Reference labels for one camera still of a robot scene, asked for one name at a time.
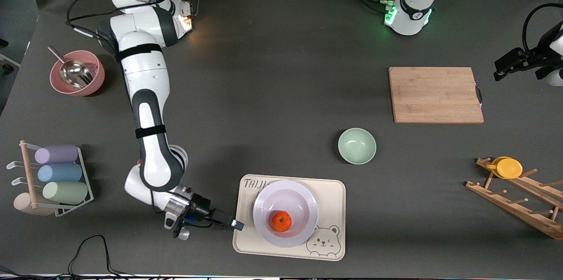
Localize white wire cup holder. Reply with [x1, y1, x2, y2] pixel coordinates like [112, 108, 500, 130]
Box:
[6, 140, 94, 218]

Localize purple cup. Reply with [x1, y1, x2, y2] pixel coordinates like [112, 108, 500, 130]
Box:
[34, 145, 79, 164]

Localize beige cup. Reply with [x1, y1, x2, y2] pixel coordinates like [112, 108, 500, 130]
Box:
[13, 192, 58, 217]

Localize blue cup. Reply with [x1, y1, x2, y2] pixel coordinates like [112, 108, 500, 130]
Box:
[37, 164, 83, 183]

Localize pale green bowl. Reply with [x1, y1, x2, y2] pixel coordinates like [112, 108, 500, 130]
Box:
[338, 128, 377, 165]

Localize orange fruit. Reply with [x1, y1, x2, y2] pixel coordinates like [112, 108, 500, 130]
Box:
[271, 211, 292, 233]

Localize bamboo cutting board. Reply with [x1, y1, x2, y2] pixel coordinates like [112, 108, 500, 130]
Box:
[388, 67, 484, 124]

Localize yellow mug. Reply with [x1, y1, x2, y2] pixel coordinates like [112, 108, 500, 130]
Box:
[486, 156, 523, 179]

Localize green cup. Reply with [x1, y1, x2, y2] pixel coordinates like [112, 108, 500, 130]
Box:
[42, 181, 88, 205]

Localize wooden peg drying rack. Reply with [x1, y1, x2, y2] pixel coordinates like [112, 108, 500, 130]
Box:
[465, 157, 563, 240]

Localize black floor cable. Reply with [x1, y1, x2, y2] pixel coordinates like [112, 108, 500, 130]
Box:
[68, 235, 132, 277]

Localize white round plate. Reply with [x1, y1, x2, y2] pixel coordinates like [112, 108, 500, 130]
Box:
[252, 180, 319, 248]

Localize metal scoop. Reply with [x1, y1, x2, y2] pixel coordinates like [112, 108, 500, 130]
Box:
[48, 46, 94, 89]

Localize cream bear print tray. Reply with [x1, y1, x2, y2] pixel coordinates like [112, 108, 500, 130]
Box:
[232, 174, 346, 262]

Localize pink bowl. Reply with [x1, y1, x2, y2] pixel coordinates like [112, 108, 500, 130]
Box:
[49, 50, 106, 97]

